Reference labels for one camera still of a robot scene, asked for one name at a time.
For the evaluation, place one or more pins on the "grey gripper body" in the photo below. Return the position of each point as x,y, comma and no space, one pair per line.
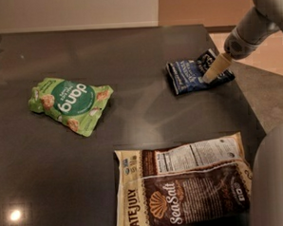
238,47

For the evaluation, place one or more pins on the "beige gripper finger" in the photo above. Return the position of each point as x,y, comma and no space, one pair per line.
220,64

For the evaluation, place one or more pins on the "blue kettle chip bag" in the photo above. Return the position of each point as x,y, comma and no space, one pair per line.
186,75

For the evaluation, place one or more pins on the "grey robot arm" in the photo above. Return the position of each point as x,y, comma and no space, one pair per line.
266,205

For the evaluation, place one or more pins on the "brown Late July chip bag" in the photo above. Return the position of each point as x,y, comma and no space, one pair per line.
194,182

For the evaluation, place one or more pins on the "green dang chip bag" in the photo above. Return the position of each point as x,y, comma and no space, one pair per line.
74,105

